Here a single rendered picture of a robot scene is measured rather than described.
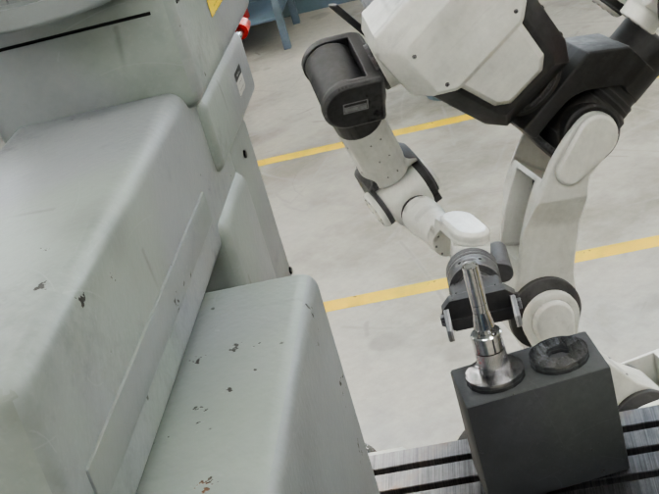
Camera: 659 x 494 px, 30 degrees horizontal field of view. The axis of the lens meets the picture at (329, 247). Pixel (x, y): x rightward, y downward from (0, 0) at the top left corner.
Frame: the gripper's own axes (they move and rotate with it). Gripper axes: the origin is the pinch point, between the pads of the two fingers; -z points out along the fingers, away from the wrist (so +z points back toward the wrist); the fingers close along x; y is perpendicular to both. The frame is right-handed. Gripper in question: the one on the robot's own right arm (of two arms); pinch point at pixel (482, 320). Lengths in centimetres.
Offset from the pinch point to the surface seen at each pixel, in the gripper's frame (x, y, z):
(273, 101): -96, 119, 542
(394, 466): -19.7, 23.4, 0.2
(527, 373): 4.6, 4.6, -10.9
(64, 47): -40, -64, -31
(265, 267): -26.3, -27.4, -22.6
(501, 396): 0.2, 4.7, -15.4
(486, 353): -0.5, -1.1, -12.2
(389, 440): -38, 120, 155
